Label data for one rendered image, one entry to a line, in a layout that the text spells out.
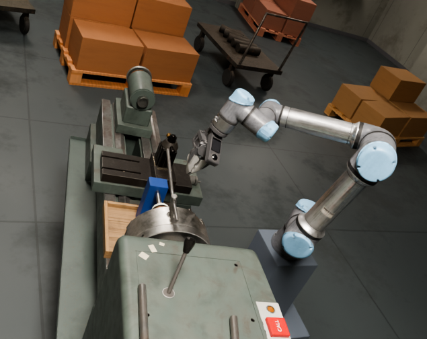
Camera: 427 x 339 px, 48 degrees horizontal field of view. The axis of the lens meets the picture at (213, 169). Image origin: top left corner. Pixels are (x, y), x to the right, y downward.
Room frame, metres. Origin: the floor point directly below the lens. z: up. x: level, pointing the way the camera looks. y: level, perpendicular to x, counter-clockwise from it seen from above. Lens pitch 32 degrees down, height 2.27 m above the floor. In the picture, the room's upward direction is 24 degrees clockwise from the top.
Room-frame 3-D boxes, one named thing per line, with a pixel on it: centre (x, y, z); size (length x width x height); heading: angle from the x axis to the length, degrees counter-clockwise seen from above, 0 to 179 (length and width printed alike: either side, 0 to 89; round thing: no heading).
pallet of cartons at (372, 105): (6.24, -1.77, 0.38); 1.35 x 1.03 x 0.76; 123
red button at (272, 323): (0.98, -0.35, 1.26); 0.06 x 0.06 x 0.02; 25
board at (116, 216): (1.54, 0.16, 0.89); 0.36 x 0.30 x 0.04; 115
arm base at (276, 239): (1.56, -0.41, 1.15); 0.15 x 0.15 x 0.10
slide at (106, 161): (1.86, 0.29, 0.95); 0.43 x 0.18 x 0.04; 115
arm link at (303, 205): (1.56, -0.41, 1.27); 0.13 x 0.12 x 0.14; 173
